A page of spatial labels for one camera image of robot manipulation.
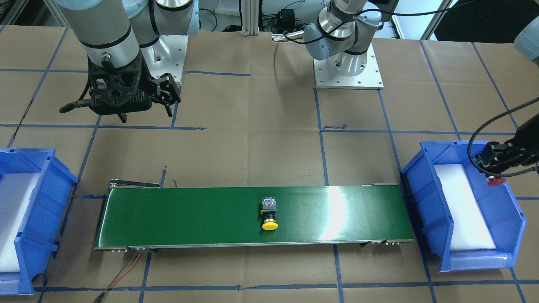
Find black braided cable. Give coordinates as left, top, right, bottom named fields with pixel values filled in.
left=467, top=98, right=539, bottom=177

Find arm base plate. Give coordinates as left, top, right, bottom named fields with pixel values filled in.
left=312, top=44, right=384, bottom=90
left=141, top=36, right=189, bottom=85

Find white foam pad bin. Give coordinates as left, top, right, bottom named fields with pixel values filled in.
left=0, top=173, right=40, bottom=272
left=434, top=164, right=496, bottom=251

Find aluminium frame post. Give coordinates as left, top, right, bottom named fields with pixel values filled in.
left=239, top=0, right=262, bottom=37

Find red push button switch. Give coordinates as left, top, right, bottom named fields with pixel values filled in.
left=486, top=175, right=507, bottom=187

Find green conveyor belt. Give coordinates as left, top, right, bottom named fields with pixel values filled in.
left=94, top=185, right=414, bottom=251

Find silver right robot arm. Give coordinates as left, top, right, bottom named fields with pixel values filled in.
left=55, top=0, right=200, bottom=123

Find red black wire pair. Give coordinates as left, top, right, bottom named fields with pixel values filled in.
left=93, top=250, right=142, bottom=303

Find yellow push button switch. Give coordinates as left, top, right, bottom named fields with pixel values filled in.
left=260, top=197, right=278, bottom=231

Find blue storage bin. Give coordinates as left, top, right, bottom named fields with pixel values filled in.
left=403, top=141, right=526, bottom=272
left=0, top=148, right=78, bottom=296

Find black power adapter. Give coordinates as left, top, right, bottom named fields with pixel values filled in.
left=276, top=8, right=296, bottom=28

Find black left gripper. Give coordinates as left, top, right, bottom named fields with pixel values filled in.
left=475, top=123, right=539, bottom=174

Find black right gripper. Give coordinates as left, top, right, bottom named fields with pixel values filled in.
left=88, top=54, right=181, bottom=123

